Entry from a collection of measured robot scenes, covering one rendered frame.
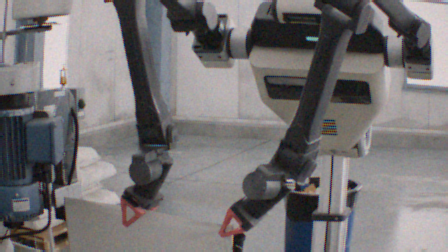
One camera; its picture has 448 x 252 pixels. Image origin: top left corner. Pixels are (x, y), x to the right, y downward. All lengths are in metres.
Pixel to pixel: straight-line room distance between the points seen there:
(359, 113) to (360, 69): 0.15
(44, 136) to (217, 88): 8.90
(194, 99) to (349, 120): 8.54
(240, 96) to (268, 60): 8.25
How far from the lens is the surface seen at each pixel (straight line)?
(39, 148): 1.34
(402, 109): 9.46
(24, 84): 1.33
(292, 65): 1.77
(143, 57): 1.46
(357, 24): 1.23
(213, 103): 10.22
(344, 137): 1.91
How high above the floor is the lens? 1.46
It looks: 7 degrees down
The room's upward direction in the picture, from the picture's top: straight up
